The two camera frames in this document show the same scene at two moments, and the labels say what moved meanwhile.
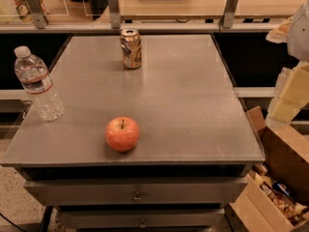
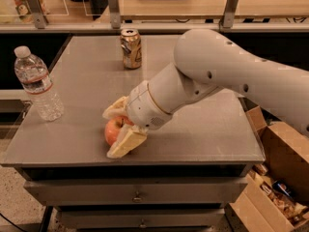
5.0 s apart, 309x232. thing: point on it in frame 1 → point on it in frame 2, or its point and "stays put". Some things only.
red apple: x=122 y=133 stays put
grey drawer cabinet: x=196 y=146 stays put
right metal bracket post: x=230 y=10 stays put
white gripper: x=299 y=36 → x=142 y=105
